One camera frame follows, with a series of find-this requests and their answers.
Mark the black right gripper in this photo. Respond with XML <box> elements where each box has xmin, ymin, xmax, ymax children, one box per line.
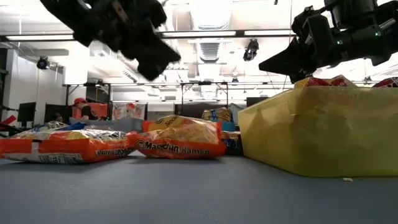
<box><xmin>258</xmin><ymin>6</ymin><xmax>335</xmax><ymax>83</ymax></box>

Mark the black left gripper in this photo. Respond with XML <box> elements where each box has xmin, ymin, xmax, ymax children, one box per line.
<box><xmin>102</xmin><ymin>0</ymin><xmax>182</xmax><ymax>81</ymax></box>

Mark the red beef ramen pack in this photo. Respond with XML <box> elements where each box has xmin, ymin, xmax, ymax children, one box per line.
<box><xmin>294</xmin><ymin>76</ymin><xmax>331</xmax><ymax>89</ymax></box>
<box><xmin>372</xmin><ymin>77</ymin><xmax>398</xmax><ymax>88</ymax></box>
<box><xmin>328</xmin><ymin>74</ymin><xmax>358</xmax><ymax>88</ymax></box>

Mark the orange chicken ramen pack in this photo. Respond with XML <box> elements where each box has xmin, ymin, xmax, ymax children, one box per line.
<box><xmin>0</xmin><ymin>129</ymin><xmax>137</xmax><ymax>165</ymax></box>
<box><xmin>134</xmin><ymin>123</ymin><xmax>227</xmax><ymax>160</ymax></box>
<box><xmin>142</xmin><ymin>114</ymin><xmax>223</xmax><ymax>133</ymax></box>

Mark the black ceiling spotlight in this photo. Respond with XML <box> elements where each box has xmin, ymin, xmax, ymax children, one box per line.
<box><xmin>242</xmin><ymin>39</ymin><xmax>259</xmax><ymax>62</ymax></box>
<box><xmin>36</xmin><ymin>55</ymin><xmax>50</xmax><ymax>71</ymax></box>

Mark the black monitor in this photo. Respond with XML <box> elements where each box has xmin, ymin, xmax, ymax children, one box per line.
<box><xmin>17</xmin><ymin>101</ymin><xmax>37</xmax><ymax>123</ymax></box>
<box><xmin>44</xmin><ymin>103</ymin><xmax>73</xmax><ymax>124</ymax></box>
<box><xmin>246</xmin><ymin>96</ymin><xmax>274</xmax><ymax>108</ymax></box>

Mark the cartoon poster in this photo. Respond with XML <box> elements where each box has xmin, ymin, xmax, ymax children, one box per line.
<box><xmin>111</xmin><ymin>102</ymin><xmax>147</xmax><ymax>121</ymax></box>

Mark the dark board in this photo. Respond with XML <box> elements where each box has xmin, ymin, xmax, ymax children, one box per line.
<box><xmin>174</xmin><ymin>103</ymin><xmax>231</xmax><ymax>121</ymax></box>

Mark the orange panel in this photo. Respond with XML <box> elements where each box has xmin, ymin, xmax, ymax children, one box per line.
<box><xmin>72</xmin><ymin>102</ymin><xmax>109</xmax><ymax>119</ymax></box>

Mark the yellow plastic bin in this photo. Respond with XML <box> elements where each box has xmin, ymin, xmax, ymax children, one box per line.
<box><xmin>238</xmin><ymin>86</ymin><xmax>398</xmax><ymax>177</ymax></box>

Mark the black background station frame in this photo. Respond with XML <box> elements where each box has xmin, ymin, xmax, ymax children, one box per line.
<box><xmin>62</xmin><ymin>81</ymin><xmax>295</xmax><ymax>125</ymax></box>

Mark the silver ventilation duct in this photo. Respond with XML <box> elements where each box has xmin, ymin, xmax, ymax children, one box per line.
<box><xmin>189</xmin><ymin>0</ymin><xmax>233</xmax><ymax>63</ymax></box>

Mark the white wall box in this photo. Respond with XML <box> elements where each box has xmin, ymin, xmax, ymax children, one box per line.
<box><xmin>62</xmin><ymin>65</ymin><xmax>88</xmax><ymax>85</ymax></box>

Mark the black curved handle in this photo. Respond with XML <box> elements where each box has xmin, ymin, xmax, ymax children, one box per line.
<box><xmin>0</xmin><ymin>123</ymin><xmax>24</xmax><ymax>138</ymax></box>

